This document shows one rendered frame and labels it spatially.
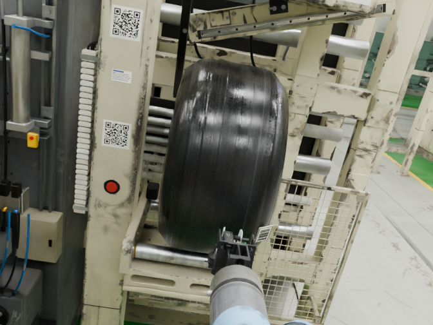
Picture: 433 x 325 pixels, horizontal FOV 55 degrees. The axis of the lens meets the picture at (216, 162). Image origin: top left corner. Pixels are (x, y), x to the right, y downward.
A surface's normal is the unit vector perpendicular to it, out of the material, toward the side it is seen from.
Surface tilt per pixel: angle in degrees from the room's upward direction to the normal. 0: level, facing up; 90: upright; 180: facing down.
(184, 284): 90
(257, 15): 90
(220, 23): 90
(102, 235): 90
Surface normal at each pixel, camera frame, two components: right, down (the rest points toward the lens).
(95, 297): 0.00, 0.38
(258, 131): 0.10, -0.23
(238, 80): 0.16, -0.68
